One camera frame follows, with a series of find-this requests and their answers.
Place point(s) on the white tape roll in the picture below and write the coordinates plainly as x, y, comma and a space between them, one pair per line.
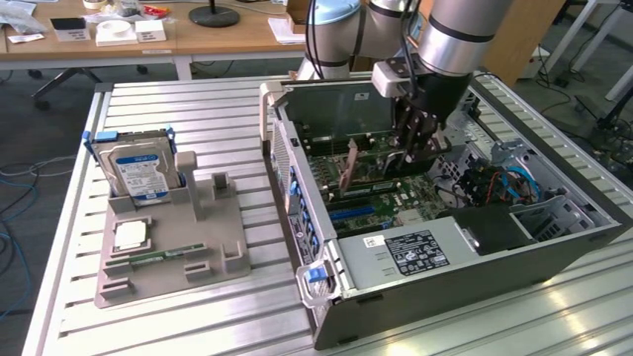
113, 27

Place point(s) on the green RAM stick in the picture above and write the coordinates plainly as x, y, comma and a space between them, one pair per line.
153, 256

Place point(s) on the clear plastic bag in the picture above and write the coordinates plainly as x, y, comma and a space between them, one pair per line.
20, 18

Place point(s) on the black plastic air shroud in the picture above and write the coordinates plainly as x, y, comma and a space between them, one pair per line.
489, 230

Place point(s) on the black round lamp base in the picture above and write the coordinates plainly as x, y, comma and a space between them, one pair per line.
212, 18

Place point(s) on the brown cardboard box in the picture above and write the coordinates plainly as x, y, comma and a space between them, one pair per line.
296, 9

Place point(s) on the installed black RAM stick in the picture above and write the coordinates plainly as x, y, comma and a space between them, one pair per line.
376, 186

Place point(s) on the white table frame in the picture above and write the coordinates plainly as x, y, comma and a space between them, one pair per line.
563, 37

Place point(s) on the green motherboard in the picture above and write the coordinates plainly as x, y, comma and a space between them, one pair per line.
414, 193

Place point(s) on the silver CPU chip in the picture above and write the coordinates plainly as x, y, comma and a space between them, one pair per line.
130, 235

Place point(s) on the graphics card with metal bracket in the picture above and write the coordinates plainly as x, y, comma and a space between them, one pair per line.
349, 167

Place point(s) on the stack of white papers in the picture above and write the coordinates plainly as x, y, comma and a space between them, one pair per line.
284, 31

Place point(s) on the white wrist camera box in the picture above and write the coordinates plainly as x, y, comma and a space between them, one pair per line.
388, 79

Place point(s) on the red packet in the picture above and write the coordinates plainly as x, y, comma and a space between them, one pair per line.
156, 11

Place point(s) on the black and white labelled box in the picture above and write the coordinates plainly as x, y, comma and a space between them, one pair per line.
70, 29

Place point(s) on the wooden cabinet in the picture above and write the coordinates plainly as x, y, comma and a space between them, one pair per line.
529, 37

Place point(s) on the flat white box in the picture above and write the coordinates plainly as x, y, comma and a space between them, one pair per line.
116, 41

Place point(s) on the white card with red print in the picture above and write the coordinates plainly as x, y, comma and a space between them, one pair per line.
24, 38

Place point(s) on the dark grey open PC case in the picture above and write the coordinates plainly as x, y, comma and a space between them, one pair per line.
445, 296

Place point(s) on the beige tape roll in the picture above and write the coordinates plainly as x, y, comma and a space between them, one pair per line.
92, 3

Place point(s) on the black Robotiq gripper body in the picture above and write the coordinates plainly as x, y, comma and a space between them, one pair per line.
439, 92

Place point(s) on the black office chair base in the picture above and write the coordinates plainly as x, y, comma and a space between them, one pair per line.
58, 79

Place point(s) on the grey parts rack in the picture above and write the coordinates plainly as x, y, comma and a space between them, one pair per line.
173, 230

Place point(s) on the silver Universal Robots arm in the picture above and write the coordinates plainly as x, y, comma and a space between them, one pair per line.
454, 44

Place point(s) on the grey power supply unit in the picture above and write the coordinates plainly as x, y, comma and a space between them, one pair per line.
365, 267

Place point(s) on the wooden desk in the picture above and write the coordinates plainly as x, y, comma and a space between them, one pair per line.
64, 48

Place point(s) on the hard disk with blue label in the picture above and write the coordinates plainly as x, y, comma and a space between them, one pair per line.
142, 174

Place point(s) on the silver metal disk bay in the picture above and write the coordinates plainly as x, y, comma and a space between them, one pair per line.
549, 219

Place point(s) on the hard drive with blue label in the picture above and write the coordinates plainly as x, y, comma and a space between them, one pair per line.
105, 137

